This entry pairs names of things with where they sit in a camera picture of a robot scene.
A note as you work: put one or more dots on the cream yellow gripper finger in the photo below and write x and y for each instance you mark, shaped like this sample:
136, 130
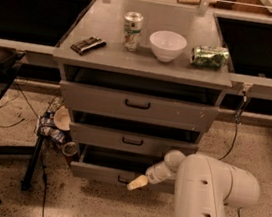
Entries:
138, 182

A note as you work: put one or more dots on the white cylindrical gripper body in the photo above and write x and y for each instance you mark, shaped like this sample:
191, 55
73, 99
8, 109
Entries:
154, 174

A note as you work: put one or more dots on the grey bottom drawer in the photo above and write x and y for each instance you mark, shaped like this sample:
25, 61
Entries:
113, 166

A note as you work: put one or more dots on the grey drawer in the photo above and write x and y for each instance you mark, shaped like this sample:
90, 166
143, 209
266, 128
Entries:
113, 166
130, 136
141, 99

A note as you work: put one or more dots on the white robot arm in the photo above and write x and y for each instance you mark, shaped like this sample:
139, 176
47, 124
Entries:
204, 186

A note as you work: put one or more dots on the grey middle drawer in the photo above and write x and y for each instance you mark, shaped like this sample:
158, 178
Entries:
130, 136

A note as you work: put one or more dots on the grey drawer cabinet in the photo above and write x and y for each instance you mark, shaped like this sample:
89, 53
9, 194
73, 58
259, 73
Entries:
105, 20

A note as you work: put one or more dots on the grey top drawer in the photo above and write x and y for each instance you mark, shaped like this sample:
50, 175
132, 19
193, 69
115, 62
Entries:
141, 99

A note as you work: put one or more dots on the brown cup on floor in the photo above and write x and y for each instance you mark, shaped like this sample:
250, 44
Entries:
69, 150

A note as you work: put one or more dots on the small bowl on floor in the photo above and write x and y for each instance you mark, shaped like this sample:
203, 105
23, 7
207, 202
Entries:
62, 119

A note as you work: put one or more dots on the black stand leg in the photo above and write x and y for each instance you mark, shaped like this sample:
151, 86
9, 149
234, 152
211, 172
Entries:
25, 185

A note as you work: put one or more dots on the green can lying sideways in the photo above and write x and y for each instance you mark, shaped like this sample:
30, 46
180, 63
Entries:
209, 57

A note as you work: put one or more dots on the white bowl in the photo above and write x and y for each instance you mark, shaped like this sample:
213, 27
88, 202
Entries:
167, 45

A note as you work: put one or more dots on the black snack bar wrapper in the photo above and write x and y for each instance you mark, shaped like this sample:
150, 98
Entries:
84, 46

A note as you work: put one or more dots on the upright white soda can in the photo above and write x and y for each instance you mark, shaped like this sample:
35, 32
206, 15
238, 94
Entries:
133, 23

